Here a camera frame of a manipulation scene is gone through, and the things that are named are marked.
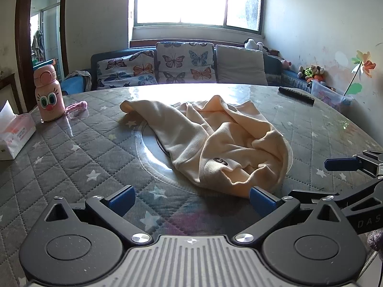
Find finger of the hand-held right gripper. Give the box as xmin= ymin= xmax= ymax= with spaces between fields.
xmin=325 ymin=150 xmax=383 ymax=177
xmin=289 ymin=179 xmax=383 ymax=216

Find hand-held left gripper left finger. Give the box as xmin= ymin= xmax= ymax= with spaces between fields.
xmin=44 ymin=185 xmax=154 ymax=244

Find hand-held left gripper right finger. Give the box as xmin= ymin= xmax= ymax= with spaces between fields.
xmin=234 ymin=186 xmax=344 ymax=244

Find cream long-sleeve top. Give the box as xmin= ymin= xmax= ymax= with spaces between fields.
xmin=120 ymin=95 xmax=292 ymax=199

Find hanging clothes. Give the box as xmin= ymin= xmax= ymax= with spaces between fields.
xmin=31 ymin=28 xmax=44 ymax=57

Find grey quilted star table cover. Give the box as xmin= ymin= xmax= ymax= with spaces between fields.
xmin=0 ymin=84 xmax=383 ymax=287

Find clear plastic storage box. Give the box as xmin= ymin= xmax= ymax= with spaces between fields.
xmin=310 ymin=79 xmax=354 ymax=106

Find black remote control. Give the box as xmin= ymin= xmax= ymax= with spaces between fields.
xmin=278 ymin=86 xmax=315 ymax=105

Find brown bear plush toy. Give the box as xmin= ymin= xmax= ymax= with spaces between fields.
xmin=310 ymin=65 xmax=326 ymax=82

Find colourful paper pinwheel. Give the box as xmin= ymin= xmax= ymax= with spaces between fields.
xmin=343 ymin=50 xmax=377 ymax=96

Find pink and white tissue pack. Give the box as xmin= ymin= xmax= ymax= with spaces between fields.
xmin=0 ymin=100 xmax=37 ymax=160

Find blue chair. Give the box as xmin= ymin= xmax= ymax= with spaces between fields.
xmin=61 ymin=76 xmax=86 ymax=95

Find pink cartoon face bottle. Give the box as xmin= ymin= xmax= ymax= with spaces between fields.
xmin=34 ymin=65 xmax=66 ymax=122

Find grey draped cloth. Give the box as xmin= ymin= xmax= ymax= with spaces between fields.
xmin=64 ymin=70 xmax=92 ymax=92

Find butterfly print cushion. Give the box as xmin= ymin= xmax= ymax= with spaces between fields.
xmin=156 ymin=42 xmax=217 ymax=84
xmin=96 ymin=50 xmax=158 ymax=88

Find plain grey cushion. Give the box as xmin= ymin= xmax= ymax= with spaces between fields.
xmin=215 ymin=45 xmax=268 ymax=86

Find dark blue sofa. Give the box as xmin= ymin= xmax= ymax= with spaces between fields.
xmin=90 ymin=46 xmax=313 ymax=92

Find panda plush toy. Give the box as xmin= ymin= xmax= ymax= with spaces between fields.
xmin=244 ymin=38 xmax=270 ymax=55

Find teal plastic stand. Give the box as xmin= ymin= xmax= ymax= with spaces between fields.
xmin=33 ymin=58 xmax=58 ymax=70

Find dark wooden chair back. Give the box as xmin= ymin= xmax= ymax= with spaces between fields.
xmin=0 ymin=73 xmax=23 ymax=116

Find large window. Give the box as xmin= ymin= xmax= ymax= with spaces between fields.
xmin=130 ymin=0 xmax=265 ymax=33

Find pink bottle strap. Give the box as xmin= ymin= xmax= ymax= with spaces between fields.
xmin=64 ymin=101 xmax=88 ymax=116

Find dark wooden door frame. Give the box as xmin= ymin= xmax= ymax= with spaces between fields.
xmin=15 ymin=0 xmax=69 ymax=114

